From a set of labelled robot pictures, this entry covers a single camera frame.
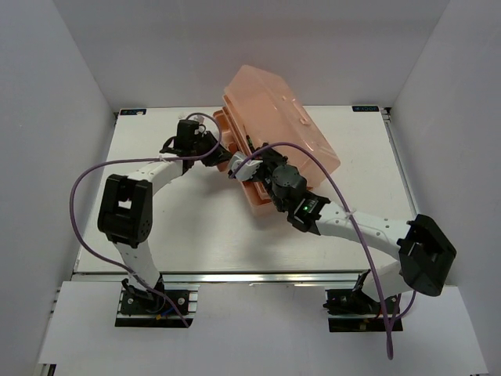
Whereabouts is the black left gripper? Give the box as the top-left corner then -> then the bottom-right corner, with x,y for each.
192,131 -> 233,168

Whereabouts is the pink plastic toolbox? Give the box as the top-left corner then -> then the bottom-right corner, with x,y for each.
214,65 -> 341,217

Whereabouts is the large green-handled screwdriver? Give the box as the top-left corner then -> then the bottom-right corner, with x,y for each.
246,135 -> 255,154

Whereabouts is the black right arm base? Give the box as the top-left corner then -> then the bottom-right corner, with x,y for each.
323,289 -> 386,333

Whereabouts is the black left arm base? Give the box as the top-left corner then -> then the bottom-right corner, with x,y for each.
114,284 -> 198,328

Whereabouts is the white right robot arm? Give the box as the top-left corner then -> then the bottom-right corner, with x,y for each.
252,144 -> 457,315

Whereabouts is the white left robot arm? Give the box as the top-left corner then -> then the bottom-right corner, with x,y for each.
97,119 -> 232,313

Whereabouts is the blue label sticker right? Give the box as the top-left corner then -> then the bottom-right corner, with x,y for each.
351,105 -> 380,112

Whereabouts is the blue label sticker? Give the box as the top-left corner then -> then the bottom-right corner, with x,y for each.
119,108 -> 146,116
351,105 -> 380,112

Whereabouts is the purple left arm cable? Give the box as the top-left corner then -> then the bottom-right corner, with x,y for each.
70,112 -> 224,328

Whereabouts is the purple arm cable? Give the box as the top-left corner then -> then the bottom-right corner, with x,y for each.
229,143 -> 418,360
70,112 -> 224,328

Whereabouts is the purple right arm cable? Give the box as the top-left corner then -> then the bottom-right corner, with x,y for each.
229,143 -> 418,360

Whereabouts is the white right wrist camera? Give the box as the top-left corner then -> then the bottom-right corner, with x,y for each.
228,151 -> 262,182

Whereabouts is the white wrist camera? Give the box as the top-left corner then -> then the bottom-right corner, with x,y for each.
193,115 -> 207,132
228,151 -> 262,182

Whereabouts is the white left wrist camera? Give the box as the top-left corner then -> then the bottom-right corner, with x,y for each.
193,115 -> 207,132

